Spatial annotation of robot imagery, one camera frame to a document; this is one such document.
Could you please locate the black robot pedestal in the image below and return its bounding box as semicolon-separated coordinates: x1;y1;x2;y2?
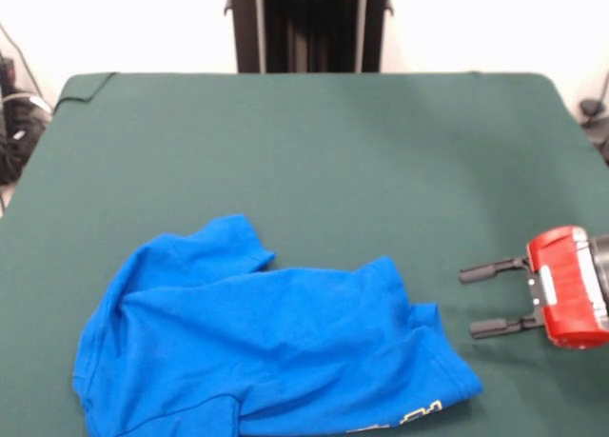
223;0;396;74

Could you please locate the blue printed T-shirt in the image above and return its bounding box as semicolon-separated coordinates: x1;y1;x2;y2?
70;212;484;437

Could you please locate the dark grey floor stand base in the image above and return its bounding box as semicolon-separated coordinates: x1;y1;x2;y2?
579;98;609;167
0;53;53;186

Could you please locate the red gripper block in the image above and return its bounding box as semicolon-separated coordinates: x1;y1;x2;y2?
459;225;609;350

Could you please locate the dark green table cloth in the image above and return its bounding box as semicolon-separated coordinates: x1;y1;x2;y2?
0;71;609;437

